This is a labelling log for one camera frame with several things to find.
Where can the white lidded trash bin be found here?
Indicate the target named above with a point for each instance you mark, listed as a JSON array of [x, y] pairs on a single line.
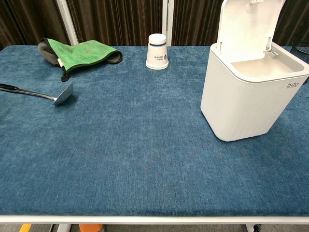
[[241, 106]]

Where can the brown curtain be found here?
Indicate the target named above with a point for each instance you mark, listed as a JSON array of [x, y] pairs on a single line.
[[116, 21]]

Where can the blue tablecloth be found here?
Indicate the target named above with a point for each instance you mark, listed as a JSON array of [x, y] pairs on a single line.
[[135, 149]]

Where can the orange object under table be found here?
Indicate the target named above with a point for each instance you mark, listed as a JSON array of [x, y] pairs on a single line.
[[90, 228]]

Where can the white paper cup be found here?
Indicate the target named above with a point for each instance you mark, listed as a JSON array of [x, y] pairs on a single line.
[[157, 56]]

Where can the white upright frame post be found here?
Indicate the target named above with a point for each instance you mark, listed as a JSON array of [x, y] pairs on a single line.
[[167, 19]]

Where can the green cloth with black trim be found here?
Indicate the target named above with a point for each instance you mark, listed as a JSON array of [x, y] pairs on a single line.
[[79, 53]]

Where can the white table leg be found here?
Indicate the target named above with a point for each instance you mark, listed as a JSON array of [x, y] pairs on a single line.
[[64, 228]]

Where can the white slanted frame post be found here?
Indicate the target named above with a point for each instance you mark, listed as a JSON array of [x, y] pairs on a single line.
[[67, 21]]

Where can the black caster wheel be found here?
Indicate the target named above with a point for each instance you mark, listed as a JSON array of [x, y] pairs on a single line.
[[257, 228]]

